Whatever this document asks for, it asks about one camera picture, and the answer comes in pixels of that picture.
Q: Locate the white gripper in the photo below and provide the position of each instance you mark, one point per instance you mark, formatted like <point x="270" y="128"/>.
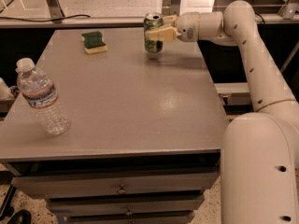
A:
<point x="188" y="26"/>

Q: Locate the green soda can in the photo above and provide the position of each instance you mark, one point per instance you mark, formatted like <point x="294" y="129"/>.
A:
<point x="153" y="20"/>

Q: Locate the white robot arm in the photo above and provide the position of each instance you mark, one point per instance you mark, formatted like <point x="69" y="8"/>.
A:
<point x="260" y="150"/>

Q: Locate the green and yellow sponge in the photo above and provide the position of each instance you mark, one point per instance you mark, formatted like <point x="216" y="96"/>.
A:
<point x="93" y="42"/>

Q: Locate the grey drawer cabinet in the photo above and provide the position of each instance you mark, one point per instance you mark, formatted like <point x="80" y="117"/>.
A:
<point x="152" y="122"/>

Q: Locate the clear plastic water bottle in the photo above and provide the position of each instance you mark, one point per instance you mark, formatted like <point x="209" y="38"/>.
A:
<point x="39" y="91"/>

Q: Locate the top drawer knob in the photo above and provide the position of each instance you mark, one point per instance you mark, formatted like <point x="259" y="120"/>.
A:
<point x="122" y="190"/>

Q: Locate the drawer knob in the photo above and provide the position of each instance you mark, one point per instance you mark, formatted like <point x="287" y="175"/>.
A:
<point x="128" y="211"/>
<point x="122" y="190"/>

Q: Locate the white object at left edge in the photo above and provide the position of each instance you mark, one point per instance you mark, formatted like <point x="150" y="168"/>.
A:
<point x="4" y="90"/>

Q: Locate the black shoe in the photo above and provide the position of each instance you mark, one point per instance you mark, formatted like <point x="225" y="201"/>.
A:
<point x="21" y="217"/>

